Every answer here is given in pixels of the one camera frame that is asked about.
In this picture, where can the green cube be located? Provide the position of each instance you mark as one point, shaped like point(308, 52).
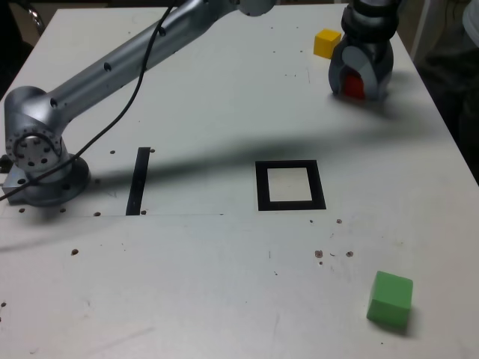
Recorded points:
point(389, 299)

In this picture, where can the metal chair frame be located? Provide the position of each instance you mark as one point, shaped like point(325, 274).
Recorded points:
point(36, 16)

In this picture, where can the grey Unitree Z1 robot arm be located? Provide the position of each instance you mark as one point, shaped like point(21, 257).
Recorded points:
point(112, 71)

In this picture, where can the yellow cube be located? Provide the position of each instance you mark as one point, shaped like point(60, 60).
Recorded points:
point(325, 43)

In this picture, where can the black tape strip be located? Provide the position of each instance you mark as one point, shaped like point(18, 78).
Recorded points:
point(137, 183)

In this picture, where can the white furniture leg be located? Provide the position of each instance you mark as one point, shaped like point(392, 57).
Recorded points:
point(421, 26)

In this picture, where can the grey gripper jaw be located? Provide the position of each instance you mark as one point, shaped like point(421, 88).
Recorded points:
point(379, 71)
point(335, 71)

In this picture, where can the white round container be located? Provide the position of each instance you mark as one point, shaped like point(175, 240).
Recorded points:
point(472, 22)

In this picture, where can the red cube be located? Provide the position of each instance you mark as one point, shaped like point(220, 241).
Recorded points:
point(353, 88)

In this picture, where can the black tape square outline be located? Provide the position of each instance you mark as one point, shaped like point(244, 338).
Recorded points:
point(262, 187)

